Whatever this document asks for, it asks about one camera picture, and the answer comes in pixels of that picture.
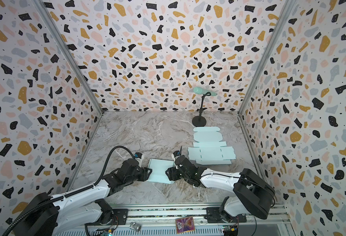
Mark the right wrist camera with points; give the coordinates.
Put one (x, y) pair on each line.
(177, 154)

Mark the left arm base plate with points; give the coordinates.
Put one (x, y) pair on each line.
(115, 217)

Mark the black microphone stand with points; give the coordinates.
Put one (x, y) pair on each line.
(200, 121)

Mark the aluminium mounting rail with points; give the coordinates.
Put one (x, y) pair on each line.
(159, 220)

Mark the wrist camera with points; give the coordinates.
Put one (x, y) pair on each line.
(138, 156)
(177, 154)

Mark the mint paper box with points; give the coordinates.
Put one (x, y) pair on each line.
(159, 168)
(209, 148)

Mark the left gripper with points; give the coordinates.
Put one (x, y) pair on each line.
(146, 173)

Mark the circuit board right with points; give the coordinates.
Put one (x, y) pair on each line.
(231, 230)

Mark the colourful square card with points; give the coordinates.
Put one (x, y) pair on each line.
(184, 225)

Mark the circuit board left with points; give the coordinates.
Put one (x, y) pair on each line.
(108, 231)

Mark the circuit board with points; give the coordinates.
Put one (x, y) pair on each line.
(108, 231)
(231, 230)

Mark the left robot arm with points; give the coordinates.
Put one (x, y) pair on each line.
(50, 215)

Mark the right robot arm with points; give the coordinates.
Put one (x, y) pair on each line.
(252, 194)

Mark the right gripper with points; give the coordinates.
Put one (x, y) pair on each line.
(172, 172)

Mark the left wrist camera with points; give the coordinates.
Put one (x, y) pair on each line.
(138, 156)

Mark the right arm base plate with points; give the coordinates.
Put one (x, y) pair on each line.
(215, 215)

